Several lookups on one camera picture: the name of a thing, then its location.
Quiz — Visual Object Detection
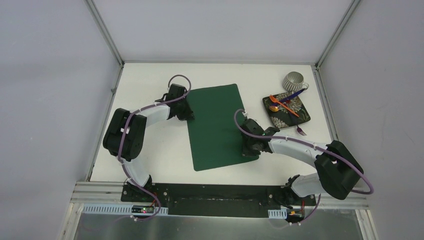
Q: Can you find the green placemat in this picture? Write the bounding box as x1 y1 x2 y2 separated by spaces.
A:
187 84 259 172

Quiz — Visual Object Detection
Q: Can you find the black floral square plate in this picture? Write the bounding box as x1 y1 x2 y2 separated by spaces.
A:
262 91 311 129

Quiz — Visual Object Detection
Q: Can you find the orange plastic fork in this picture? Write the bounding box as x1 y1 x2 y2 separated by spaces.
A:
269 95 300 118

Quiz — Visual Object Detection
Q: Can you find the blue plastic knife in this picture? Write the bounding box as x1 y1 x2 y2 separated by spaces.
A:
279 88 306 102

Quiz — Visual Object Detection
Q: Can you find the grey ribbed mug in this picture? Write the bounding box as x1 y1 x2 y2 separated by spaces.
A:
282 71 309 92

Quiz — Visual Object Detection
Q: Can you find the purple metallic fork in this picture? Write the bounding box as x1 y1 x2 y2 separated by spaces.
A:
289 113 307 136

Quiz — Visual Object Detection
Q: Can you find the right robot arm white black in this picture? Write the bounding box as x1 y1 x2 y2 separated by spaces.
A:
237 118 365 205

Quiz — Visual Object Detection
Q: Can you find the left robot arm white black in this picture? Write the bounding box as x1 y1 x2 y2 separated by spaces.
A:
102 83 194 203

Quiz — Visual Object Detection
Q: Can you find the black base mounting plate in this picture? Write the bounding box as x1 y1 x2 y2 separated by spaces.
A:
120 183 316 218

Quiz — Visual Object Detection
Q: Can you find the right electronics board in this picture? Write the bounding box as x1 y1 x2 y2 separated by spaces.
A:
287 209 305 221

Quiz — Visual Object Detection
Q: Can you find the electronics board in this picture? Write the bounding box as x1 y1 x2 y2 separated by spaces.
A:
287 209 305 221
131 205 155 214

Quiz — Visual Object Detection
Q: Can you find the left electronics board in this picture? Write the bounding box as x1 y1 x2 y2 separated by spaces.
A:
131 205 155 214

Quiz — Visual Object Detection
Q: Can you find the aluminium frame rail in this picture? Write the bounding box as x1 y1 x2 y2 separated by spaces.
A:
311 65 379 240

